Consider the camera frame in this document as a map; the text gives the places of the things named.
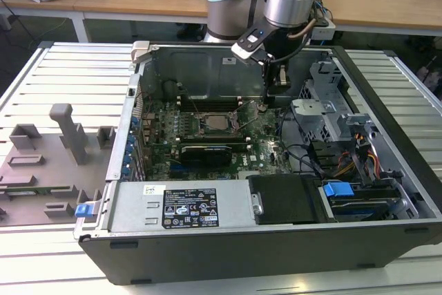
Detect metal socket cover frame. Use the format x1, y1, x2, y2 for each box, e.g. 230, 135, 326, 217
233, 100, 262, 129

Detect thin wire locking lever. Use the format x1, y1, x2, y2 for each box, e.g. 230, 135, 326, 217
191, 99, 204, 127
236, 101, 251, 135

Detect silver square CPU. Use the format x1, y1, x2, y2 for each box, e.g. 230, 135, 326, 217
204, 115, 231, 131

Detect CPU socket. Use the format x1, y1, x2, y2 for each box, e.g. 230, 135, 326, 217
193, 111, 242, 137

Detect white labelled box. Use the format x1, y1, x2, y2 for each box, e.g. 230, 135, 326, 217
310, 18, 336, 39

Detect silver metal drive cage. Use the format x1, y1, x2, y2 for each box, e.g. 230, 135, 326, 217
289, 59, 374, 144

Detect green motherboard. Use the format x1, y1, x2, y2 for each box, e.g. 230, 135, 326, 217
137, 99, 295, 182

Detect black round speaker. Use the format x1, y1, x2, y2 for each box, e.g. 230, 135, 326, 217
162, 80, 179, 101

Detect black graphics card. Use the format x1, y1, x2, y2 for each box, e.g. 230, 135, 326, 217
180, 144, 233, 166

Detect beige case release latch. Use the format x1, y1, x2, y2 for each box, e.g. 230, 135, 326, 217
132, 41, 151, 65

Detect black plastic shroud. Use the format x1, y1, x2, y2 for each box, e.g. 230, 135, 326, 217
247, 174, 327, 225

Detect blue disk carrier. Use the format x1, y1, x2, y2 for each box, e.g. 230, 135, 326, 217
323, 180, 354, 201

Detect black power supply label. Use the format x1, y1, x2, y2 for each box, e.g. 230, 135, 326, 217
162, 187, 220, 230

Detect black open PC case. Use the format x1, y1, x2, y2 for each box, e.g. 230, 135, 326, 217
73, 41, 442, 285

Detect grey power supply unit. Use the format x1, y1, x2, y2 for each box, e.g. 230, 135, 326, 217
108, 180, 258, 232

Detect blue case latch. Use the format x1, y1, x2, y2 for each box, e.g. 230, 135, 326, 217
75, 203, 95, 220

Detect grey parts rack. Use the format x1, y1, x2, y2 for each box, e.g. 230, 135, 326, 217
0, 102, 117, 226

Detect green RAM stick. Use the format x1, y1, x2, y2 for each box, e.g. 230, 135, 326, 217
0, 187, 72, 197

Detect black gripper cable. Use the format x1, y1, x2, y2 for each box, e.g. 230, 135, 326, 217
268, 18, 318, 65

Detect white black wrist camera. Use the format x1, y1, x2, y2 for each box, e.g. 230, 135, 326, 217
230, 26, 272, 65

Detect blue cable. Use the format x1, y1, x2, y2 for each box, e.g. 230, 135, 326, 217
312, 0, 334, 21

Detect black internal cable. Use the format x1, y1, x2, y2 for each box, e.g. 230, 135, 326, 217
278, 108, 326, 179

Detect orange yellow red wires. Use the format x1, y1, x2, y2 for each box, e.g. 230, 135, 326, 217
331, 149, 381, 178

